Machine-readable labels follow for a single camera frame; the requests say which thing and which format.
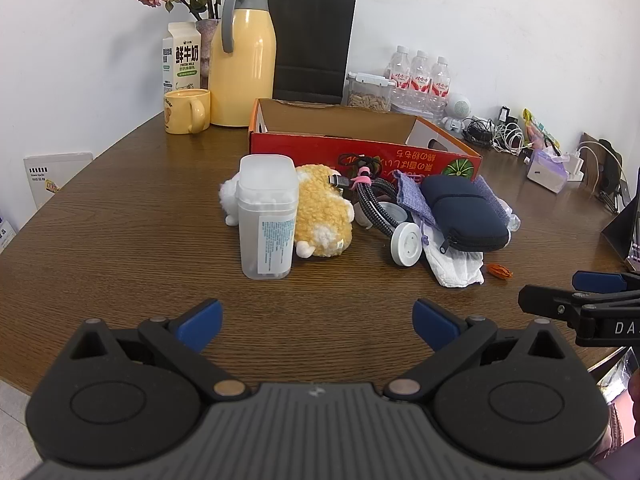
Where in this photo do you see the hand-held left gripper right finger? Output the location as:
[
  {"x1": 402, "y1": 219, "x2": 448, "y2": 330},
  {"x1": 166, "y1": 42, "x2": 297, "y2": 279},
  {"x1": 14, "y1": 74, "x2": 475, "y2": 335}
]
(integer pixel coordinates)
[{"x1": 384, "y1": 299, "x2": 566, "y2": 403}]

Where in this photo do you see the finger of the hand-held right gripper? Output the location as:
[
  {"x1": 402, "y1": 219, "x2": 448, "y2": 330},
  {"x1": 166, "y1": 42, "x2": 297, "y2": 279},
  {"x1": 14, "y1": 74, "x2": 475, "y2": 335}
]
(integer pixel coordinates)
[
  {"x1": 571, "y1": 270, "x2": 640, "y2": 296},
  {"x1": 517, "y1": 285, "x2": 640, "y2": 329}
]

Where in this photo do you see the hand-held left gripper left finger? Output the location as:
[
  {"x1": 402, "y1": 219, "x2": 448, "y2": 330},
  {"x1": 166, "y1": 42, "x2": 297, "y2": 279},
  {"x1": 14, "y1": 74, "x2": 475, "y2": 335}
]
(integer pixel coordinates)
[{"x1": 70, "y1": 299, "x2": 249, "y2": 403}]

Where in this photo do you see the white plastic bag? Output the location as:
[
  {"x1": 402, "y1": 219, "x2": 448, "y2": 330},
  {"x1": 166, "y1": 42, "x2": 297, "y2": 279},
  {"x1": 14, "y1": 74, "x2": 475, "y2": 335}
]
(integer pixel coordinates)
[{"x1": 422, "y1": 200, "x2": 521, "y2": 288}]

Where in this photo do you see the dark blue zip pouch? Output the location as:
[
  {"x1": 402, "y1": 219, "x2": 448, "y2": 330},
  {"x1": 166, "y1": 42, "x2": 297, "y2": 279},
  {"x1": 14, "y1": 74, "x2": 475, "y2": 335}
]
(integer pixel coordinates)
[{"x1": 420, "y1": 176, "x2": 510, "y2": 253}]

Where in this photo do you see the clear cotton swab container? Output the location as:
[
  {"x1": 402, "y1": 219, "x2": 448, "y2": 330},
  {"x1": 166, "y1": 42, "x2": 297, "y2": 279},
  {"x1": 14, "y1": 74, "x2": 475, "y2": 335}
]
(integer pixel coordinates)
[{"x1": 236, "y1": 154, "x2": 297, "y2": 281}]

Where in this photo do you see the purple knitted cloth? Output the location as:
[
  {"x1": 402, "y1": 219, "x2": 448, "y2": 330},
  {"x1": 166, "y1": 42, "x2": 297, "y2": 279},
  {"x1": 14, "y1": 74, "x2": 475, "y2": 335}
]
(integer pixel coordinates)
[{"x1": 392, "y1": 170, "x2": 501, "y2": 241}]

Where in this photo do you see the braided cable with pink tie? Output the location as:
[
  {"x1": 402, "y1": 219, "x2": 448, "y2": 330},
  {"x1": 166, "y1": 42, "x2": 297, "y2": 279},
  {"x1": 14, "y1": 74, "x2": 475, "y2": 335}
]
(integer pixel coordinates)
[{"x1": 327, "y1": 152, "x2": 416, "y2": 238}]

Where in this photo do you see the yellow white plush toy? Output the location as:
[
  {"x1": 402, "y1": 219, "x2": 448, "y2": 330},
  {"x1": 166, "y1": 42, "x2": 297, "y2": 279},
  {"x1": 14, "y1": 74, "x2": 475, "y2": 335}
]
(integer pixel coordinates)
[{"x1": 219, "y1": 164, "x2": 356, "y2": 259}]

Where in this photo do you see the red cardboard box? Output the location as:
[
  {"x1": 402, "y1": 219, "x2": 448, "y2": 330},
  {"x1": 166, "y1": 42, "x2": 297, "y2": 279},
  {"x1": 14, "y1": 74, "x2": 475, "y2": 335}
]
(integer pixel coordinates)
[{"x1": 248, "y1": 97, "x2": 483, "y2": 184}]

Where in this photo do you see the crinkled plastic bag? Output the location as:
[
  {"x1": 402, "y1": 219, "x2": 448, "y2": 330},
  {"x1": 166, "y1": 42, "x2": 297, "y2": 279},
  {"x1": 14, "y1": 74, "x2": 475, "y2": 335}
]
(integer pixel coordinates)
[{"x1": 597, "y1": 347, "x2": 638, "y2": 403}]

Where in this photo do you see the purple tissue box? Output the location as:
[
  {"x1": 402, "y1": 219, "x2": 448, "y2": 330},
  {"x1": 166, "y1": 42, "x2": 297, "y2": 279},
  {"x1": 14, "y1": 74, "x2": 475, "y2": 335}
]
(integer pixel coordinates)
[{"x1": 526, "y1": 149, "x2": 571, "y2": 193}]

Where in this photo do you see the brown wooden stand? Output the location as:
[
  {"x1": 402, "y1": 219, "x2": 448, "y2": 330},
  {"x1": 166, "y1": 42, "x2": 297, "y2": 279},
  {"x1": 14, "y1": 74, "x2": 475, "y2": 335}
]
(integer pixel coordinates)
[{"x1": 580, "y1": 132, "x2": 631, "y2": 201}]

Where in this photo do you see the colourful snack packet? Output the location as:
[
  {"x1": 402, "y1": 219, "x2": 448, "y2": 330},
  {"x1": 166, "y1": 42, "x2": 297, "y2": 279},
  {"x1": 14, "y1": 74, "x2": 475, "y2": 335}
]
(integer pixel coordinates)
[{"x1": 522, "y1": 107, "x2": 561, "y2": 150}]

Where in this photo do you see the white book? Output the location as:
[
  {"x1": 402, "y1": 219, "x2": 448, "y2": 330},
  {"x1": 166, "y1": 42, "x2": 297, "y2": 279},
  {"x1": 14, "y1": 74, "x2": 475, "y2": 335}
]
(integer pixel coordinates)
[{"x1": 23, "y1": 152, "x2": 94, "y2": 208}]

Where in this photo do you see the yellow mug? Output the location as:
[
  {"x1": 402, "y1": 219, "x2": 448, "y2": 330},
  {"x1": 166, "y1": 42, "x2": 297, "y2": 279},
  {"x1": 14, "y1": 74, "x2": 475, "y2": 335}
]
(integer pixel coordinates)
[{"x1": 164, "y1": 88, "x2": 211, "y2": 135}]

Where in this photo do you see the white blue printed box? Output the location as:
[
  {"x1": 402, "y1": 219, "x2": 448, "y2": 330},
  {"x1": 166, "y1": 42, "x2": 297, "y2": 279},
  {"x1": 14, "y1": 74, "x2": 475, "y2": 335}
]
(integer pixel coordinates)
[{"x1": 0, "y1": 215, "x2": 17, "y2": 253}]

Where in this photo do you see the white robot figure speaker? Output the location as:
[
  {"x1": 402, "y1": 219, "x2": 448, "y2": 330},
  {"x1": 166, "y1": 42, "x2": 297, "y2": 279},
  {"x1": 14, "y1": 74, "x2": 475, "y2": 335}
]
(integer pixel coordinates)
[{"x1": 442, "y1": 92, "x2": 471, "y2": 132}]

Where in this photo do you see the clear seed container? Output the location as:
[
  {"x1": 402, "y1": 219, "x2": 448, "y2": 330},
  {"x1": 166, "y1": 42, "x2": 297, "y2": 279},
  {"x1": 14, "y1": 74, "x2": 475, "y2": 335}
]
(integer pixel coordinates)
[{"x1": 346, "y1": 72, "x2": 392, "y2": 112}]

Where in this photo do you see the clear water bottle red label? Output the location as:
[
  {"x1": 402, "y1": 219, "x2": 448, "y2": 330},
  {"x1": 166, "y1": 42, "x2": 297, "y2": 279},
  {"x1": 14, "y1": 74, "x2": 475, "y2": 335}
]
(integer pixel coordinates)
[
  {"x1": 410, "y1": 50, "x2": 432, "y2": 106},
  {"x1": 385, "y1": 45, "x2": 412, "y2": 106},
  {"x1": 430, "y1": 56, "x2": 453, "y2": 111}
]

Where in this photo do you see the yellow thermos jug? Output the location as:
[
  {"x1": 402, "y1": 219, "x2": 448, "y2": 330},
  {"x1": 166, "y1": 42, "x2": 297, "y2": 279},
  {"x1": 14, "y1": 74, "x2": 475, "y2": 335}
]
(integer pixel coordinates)
[{"x1": 208, "y1": 0, "x2": 277, "y2": 127}]

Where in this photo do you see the white milk carton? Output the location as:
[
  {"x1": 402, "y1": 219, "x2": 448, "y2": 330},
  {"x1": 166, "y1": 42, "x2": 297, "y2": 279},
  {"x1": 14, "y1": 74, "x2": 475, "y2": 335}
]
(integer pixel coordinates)
[{"x1": 161, "y1": 21, "x2": 202, "y2": 96}]

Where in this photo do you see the pink glass vase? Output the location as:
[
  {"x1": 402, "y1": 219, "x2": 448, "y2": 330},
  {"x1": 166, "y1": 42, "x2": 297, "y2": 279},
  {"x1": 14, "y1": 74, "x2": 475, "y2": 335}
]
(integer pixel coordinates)
[{"x1": 195, "y1": 18, "x2": 222, "y2": 91}]

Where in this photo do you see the black paper bag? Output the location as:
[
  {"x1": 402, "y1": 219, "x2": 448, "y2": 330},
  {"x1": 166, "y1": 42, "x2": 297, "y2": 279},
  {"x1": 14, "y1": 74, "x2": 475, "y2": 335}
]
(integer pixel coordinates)
[{"x1": 268, "y1": 0, "x2": 357, "y2": 107}]

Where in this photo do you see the grey round ring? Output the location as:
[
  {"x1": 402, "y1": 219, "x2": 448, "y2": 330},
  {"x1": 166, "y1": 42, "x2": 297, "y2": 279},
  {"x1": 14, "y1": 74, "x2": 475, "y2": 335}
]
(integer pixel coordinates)
[{"x1": 375, "y1": 201, "x2": 412, "y2": 226}]

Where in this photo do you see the white cable tangle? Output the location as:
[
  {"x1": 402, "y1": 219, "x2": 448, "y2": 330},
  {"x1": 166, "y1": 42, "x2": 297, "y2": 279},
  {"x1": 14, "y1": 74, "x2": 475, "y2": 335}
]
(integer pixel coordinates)
[{"x1": 492, "y1": 122, "x2": 536, "y2": 154}]

